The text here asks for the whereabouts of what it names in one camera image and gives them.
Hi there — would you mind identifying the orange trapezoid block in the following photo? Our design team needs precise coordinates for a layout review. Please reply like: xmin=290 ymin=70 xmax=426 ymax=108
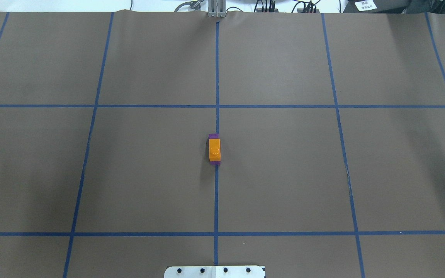
xmin=209 ymin=138 xmax=221 ymax=162

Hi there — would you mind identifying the white camera pillar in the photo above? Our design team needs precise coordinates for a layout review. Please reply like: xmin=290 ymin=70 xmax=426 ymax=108
xmin=164 ymin=265 xmax=266 ymax=278

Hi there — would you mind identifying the aluminium frame post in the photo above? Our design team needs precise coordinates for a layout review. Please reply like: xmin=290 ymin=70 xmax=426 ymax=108
xmin=207 ymin=0 xmax=227 ymax=18

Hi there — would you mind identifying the purple trapezoid block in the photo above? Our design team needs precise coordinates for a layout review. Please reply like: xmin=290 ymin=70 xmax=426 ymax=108
xmin=208 ymin=133 xmax=222 ymax=166

